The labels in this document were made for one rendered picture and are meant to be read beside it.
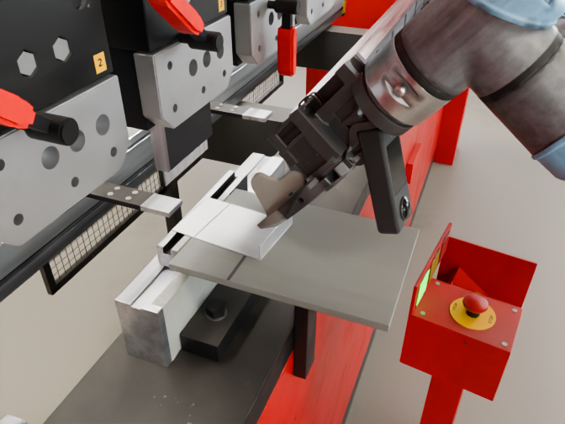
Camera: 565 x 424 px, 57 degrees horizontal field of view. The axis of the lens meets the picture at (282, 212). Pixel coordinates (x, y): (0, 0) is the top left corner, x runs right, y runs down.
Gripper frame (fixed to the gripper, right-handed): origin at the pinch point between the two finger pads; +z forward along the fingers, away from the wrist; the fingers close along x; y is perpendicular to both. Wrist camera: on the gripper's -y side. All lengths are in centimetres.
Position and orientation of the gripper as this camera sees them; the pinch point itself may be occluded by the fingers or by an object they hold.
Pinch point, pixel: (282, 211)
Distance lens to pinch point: 62.2
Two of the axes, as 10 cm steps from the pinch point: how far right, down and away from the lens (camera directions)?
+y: -6.8, -7.3, -0.7
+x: -4.6, 5.0, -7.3
